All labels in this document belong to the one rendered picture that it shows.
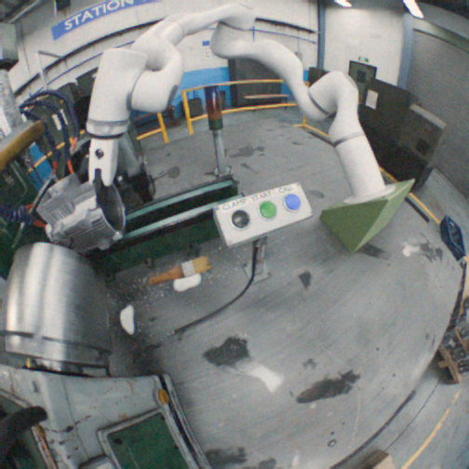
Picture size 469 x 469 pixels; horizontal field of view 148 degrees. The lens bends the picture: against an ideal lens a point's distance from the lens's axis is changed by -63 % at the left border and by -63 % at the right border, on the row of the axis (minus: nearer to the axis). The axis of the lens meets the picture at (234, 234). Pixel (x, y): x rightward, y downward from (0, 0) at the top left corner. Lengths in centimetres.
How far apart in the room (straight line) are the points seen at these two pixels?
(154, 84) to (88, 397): 45
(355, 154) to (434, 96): 616
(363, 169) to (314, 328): 46
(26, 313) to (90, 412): 16
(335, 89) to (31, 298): 81
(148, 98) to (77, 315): 36
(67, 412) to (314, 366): 49
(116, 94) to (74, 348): 39
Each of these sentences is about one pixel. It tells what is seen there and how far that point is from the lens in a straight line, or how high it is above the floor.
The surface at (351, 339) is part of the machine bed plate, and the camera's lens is 56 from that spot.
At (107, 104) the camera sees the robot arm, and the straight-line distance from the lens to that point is 35.
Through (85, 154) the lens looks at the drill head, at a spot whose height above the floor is 114.
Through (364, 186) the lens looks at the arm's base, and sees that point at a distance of 59.
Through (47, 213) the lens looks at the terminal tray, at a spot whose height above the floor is 112.
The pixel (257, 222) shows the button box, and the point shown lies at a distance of 30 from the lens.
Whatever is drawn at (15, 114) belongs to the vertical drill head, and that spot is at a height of 139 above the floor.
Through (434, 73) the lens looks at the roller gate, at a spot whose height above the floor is 265.
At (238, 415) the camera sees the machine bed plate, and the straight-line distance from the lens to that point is 51.
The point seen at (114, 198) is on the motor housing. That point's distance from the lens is 63.
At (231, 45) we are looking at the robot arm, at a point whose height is 137.
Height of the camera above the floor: 128
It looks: 52 degrees down
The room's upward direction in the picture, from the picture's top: 6 degrees counter-clockwise
